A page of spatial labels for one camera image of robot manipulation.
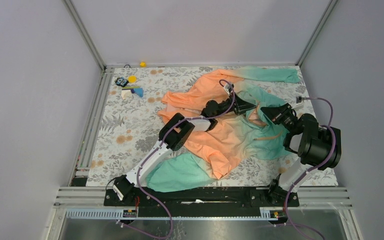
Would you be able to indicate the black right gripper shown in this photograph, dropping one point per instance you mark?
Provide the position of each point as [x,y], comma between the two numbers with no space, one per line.
[276,114]

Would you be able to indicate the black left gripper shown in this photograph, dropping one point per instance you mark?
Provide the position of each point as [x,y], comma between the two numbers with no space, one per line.
[240,106]

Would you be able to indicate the orange and teal jacket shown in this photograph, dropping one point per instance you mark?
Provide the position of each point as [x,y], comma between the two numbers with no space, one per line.
[212,155]

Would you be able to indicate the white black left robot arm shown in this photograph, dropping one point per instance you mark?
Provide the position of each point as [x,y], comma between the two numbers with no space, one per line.
[173,136]

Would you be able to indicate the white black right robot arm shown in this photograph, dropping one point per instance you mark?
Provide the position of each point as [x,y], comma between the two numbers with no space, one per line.
[318,148]

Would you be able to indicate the blue triangular block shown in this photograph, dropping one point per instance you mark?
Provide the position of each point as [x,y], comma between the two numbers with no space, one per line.
[139,92]

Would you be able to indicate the small yellow block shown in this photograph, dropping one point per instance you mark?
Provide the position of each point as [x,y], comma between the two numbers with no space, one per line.
[142,64]

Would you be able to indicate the yellow round disc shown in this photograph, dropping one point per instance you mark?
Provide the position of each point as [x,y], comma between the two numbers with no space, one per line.
[132,79]

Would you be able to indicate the green yellow flat stick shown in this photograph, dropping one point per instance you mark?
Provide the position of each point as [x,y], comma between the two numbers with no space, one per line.
[130,87]

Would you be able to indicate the floral patterned table cloth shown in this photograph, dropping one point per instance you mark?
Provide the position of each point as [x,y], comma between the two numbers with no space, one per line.
[129,128]

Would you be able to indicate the white toy block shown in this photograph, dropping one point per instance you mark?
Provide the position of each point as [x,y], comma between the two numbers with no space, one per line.
[126,94]

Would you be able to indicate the black blue toy car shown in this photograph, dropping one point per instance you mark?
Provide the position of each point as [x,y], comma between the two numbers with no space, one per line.
[121,82]

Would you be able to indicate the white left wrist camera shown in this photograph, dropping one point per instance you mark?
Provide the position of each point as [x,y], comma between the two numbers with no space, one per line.
[229,89]

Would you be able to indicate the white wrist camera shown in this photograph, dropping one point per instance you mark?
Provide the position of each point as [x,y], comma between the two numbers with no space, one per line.
[229,89]
[299,103]

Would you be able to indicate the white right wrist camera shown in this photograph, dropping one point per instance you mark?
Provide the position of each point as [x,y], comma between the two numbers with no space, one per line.
[299,103]

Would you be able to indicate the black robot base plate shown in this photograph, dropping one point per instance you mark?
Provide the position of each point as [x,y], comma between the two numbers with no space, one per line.
[245,195]

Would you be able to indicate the aluminium frame rails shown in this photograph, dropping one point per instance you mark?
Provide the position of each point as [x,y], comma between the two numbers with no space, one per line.
[76,197]

